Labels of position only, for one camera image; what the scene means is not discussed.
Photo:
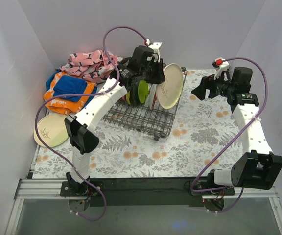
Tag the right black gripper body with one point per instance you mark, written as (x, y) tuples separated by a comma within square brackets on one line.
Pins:
[(209, 87)]

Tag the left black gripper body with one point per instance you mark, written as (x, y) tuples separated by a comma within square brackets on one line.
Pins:
[(159, 73)]

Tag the lime green plate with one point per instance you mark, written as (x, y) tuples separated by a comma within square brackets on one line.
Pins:
[(142, 91)]

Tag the red teal flower plate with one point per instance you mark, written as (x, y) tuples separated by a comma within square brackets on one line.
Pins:
[(152, 96)]

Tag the olive polka dot plate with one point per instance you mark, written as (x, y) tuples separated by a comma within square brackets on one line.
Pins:
[(128, 97)]

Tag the cream leaf plate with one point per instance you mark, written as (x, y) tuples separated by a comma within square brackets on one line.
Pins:
[(52, 129), (169, 92)]

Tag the dark blue plate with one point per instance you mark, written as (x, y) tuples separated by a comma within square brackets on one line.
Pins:
[(134, 97)]

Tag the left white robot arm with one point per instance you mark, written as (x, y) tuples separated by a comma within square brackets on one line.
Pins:
[(80, 130)]

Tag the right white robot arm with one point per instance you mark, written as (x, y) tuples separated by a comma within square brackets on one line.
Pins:
[(258, 167)]

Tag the pink patterned cloth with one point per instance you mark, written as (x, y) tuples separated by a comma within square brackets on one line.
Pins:
[(94, 66)]

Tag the floral tablecloth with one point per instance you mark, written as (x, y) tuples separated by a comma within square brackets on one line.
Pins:
[(200, 131)]

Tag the orange blue cloth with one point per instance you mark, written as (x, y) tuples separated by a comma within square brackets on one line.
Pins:
[(62, 83)]

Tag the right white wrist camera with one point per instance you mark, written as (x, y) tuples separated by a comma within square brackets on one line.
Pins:
[(220, 65)]

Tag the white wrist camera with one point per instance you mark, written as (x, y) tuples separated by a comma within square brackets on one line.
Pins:
[(220, 65), (155, 46)]

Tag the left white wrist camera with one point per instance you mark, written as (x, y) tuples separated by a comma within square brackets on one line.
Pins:
[(155, 46)]

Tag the grey wire dish rack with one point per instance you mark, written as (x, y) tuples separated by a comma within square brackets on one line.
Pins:
[(157, 122)]

